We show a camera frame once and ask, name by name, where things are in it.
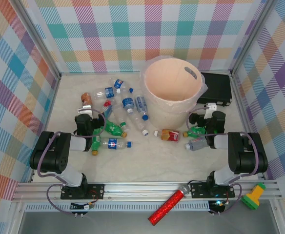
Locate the green bottle yellow cap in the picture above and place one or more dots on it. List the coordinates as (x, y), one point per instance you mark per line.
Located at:
(96, 145)
(193, 131)

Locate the green Sprite bottle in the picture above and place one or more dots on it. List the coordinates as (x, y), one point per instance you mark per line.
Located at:
(113, 128)

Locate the Fiji water bottle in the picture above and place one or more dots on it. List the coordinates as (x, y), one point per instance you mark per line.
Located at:
(106, 104)

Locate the clear bottle green label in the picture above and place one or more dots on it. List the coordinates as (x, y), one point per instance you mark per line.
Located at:
(119, 114)

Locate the clear bottle red label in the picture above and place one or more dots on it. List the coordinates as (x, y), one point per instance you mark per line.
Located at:
(196, 143)

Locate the Pepsi bottle blue cap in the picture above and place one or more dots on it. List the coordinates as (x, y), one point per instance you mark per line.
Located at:
(118, 83)
(112, 143)

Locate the brown orange drink bottle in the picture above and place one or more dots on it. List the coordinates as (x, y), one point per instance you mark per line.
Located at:
(86, 97)

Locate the clear bottle blue label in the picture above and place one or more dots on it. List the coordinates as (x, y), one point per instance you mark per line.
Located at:
(109, 92)

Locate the tea bottle red label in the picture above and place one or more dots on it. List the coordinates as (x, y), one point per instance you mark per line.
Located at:
(171, 135)

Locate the blue label bottle white cap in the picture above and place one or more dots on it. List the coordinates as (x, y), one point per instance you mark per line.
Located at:
(128, 103)

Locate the clear bottle white cap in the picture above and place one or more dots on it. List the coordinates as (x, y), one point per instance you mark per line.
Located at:
(140, 124)

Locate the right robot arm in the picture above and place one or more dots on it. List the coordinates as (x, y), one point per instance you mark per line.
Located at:
(245, 151)

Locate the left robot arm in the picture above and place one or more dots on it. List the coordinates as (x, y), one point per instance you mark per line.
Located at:
(59, 151)

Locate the beige waste bin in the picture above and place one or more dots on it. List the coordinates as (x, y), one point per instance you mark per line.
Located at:
(171, 112)

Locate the black flat case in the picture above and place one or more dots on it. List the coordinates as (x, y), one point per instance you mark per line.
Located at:
(217, 85)

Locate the yellow green toy block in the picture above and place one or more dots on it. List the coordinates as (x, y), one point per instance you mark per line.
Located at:
(254, 193)

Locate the small power connector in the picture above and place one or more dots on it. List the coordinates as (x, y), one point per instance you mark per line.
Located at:
(88, 206)
(219, 203)

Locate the red glitter toy microphone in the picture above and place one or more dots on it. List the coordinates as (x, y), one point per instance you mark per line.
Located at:
(167, 207)

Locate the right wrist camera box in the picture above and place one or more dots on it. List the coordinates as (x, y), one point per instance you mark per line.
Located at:
(210, 107)

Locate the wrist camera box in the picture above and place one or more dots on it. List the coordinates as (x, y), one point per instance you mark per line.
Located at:
(86, 107)
(210, 107)

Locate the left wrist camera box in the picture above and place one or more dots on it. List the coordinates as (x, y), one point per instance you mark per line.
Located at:
(86, 107)

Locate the aluminium side rail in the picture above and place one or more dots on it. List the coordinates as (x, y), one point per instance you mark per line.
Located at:
(247, 126)
(46, 126)

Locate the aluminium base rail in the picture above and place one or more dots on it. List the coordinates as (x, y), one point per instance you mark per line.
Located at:
(145, 190)

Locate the aluminium frame post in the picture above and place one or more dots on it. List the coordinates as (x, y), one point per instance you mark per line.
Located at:
(253, 36)
(38, 39)

